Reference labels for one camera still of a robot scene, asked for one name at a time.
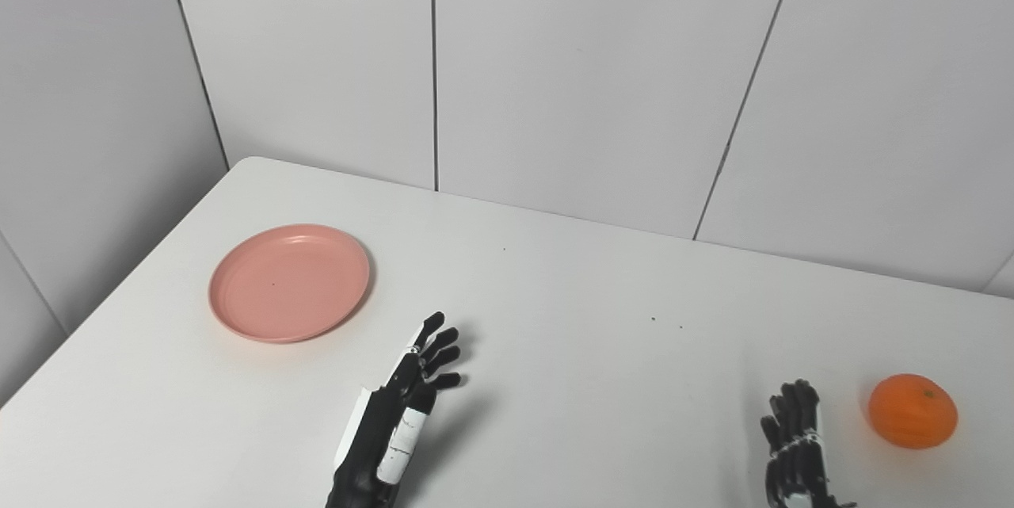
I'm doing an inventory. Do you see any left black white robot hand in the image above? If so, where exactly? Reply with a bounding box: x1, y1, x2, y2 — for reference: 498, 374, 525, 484
325, 311, 463, 508

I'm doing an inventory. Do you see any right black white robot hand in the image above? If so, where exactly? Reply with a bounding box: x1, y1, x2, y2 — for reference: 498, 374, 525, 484
760, 380, 856, 508

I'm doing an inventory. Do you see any orange fruit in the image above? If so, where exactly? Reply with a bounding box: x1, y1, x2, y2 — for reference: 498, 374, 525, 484
867, 373, 959, 450

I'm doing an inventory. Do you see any pink round plate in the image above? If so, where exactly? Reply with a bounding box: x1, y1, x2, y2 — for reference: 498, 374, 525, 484
208, 224, 372, 344

